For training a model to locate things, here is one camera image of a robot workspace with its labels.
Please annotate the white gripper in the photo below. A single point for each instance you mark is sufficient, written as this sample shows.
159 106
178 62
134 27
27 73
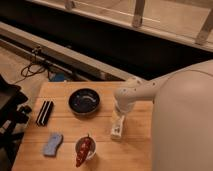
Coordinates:
123 108

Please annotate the white plastic bottle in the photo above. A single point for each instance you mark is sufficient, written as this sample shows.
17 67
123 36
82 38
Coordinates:
117 126

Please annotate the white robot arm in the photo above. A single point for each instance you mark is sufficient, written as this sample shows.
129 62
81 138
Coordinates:
182 119

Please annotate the dark ceramic bowl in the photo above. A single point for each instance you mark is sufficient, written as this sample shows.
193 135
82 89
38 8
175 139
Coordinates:
84 101

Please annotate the red chili pepper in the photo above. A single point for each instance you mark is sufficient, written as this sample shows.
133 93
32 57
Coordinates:
84 148

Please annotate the blue object on floor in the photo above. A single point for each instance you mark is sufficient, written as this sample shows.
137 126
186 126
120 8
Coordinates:
58 78

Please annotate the black white striped box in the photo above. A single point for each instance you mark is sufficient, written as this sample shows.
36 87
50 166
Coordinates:
44 113

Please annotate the blue sponge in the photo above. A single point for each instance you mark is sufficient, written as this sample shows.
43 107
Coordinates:
51 147

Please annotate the black equipment stand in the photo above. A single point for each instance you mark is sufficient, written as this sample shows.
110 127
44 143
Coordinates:
10 98

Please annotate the metal rail beam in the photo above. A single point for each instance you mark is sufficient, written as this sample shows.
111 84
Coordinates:
63 54

